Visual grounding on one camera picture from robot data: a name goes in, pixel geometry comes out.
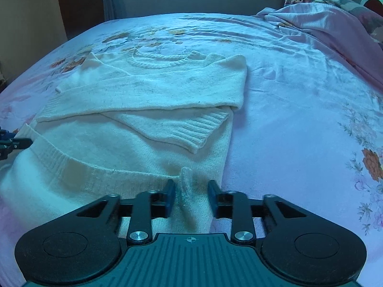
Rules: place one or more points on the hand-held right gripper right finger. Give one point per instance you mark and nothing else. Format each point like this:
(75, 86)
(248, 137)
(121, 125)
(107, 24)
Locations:
(213, 198)

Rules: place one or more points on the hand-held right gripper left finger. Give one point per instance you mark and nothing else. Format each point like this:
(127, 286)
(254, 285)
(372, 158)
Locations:
(170, 198)

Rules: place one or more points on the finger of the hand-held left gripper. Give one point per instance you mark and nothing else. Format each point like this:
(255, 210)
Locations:
(18, 143)
(5, 134)

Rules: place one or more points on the cream knitted sweater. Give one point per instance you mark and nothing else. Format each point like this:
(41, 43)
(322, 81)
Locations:
(119, 125)

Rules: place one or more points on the bed with floral sheet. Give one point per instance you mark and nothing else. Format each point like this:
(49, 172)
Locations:
(299, 110)

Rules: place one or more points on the brown wooden door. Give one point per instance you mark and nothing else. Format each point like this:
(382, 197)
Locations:
(79, 3)

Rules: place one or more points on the pink blanket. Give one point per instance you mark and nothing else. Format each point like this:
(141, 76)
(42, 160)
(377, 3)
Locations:
(323, 21)

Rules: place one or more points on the red and white headboard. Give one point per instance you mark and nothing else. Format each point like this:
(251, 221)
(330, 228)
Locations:
(377, 12)

